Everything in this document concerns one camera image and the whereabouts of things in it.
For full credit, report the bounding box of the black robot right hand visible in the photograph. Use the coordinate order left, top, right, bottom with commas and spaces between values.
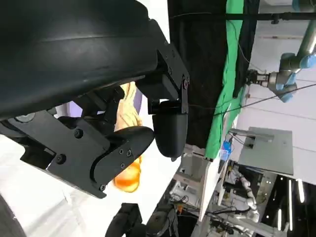
105, 202, 147, 237

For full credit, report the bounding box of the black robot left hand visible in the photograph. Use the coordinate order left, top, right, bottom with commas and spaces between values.
0, 0, 191, 199

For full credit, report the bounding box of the beige towel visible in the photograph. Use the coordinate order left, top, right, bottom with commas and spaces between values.
115, 82, 144, 133

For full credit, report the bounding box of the orange and white bread roll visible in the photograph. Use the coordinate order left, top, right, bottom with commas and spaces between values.
113, 155, 143, 193

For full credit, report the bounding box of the lilac plate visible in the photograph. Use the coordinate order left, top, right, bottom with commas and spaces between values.
54, 89, 144, 123

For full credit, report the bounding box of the white upright panel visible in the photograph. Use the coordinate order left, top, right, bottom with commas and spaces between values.
198, 158, 228, 222

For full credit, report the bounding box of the black backdrop curtain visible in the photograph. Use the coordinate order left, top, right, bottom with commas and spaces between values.
167, 0, 260, 149

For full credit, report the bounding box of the green cloth backdrop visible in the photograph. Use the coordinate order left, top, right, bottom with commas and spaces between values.
204, 0, 257, 160

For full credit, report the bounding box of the grey metal box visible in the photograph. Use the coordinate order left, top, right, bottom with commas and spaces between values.
237, 126, 294, 176

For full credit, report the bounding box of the black horizontal pole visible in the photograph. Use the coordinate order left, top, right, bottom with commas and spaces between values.
172, 12, 316, 22

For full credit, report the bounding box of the thin black cable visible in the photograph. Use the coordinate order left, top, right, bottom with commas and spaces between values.
213, 83, 316, 116

